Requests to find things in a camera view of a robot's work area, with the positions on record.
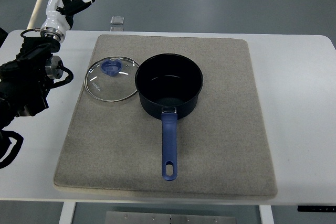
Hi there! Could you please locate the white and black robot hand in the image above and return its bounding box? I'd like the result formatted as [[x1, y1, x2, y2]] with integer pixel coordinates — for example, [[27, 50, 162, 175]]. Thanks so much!
[[40, 0, 97, 43]]

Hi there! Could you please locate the glass pot lid blue knob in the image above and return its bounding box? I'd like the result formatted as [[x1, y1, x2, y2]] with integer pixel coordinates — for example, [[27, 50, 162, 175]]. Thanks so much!
[[84, 56, 140, 102]]

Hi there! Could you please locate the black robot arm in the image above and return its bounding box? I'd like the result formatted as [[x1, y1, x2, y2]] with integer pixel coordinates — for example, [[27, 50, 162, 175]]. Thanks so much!
[[1, 30, 73, 168]]

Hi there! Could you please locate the clear plastic floor piece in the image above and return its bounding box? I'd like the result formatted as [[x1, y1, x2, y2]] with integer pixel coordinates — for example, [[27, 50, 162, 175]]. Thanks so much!
[[110, 16, 124, 25]]

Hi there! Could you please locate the white left table leg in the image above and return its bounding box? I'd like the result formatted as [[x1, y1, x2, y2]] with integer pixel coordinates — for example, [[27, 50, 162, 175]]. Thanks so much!
[[58, 201, 76, 224]]

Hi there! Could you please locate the white table leg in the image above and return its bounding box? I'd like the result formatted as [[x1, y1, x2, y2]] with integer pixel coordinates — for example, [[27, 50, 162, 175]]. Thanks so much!
[[259, 205, 275, 224], [58, 201, 76, 224]]

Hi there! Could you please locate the beige fabric mat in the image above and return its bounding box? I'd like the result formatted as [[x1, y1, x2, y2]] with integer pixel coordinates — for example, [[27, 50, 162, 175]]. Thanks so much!
[[54, 35, 278, 200]]

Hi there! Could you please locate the white right table leg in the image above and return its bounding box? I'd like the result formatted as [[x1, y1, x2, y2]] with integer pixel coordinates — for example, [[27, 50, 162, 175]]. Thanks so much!
[[259, 205, 275, 224]]

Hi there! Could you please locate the black table control panel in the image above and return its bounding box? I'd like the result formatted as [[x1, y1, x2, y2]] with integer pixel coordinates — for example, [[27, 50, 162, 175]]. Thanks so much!
[[297, 205, 336, 212]]

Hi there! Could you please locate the dark blue saucepan blue handle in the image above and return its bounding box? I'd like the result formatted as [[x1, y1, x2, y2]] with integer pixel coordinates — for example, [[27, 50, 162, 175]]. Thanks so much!
[[135, 54, 203, 181]]

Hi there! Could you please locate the grey metal base plate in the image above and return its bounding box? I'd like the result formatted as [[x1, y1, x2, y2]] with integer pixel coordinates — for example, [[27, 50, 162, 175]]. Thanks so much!
[[105, 211, 237, 224]]

